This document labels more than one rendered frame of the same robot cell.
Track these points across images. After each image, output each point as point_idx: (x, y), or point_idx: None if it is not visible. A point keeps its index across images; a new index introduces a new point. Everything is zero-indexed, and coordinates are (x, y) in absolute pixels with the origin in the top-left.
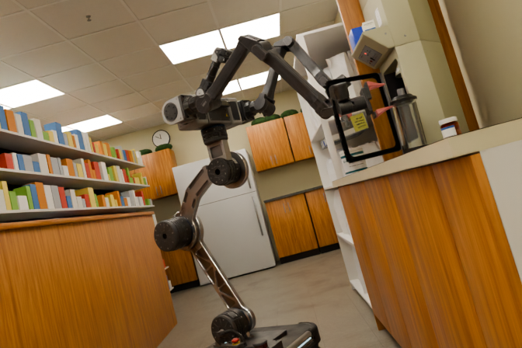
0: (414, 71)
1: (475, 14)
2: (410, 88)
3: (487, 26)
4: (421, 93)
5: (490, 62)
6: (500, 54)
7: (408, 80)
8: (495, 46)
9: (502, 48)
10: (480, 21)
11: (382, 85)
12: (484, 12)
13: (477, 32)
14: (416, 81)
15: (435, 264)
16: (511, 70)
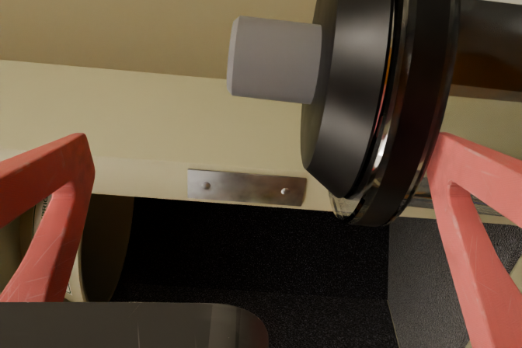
0: (118, 113)
1: (50, 43)
2: (219, 155)
3: (103, 2)
4: (270, 126)
5: (208, 60)
6: None
7: (156, 149)
8: (175, 5)
9: None
10: (78, 29)
11: (77, 165)
12: None
13: (104, 66)
14: (189, 123)
15: None
16: None
